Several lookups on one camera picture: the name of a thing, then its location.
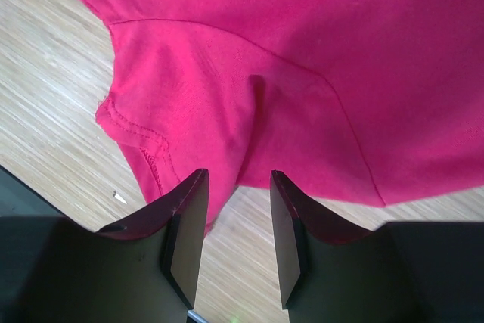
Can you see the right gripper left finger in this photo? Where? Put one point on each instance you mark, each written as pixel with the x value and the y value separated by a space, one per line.
pixel 141 268

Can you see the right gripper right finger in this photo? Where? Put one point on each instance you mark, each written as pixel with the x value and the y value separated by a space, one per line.
pixel 332 270

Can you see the red t-shirt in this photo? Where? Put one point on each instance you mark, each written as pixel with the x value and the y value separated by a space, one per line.
pixel 374 102

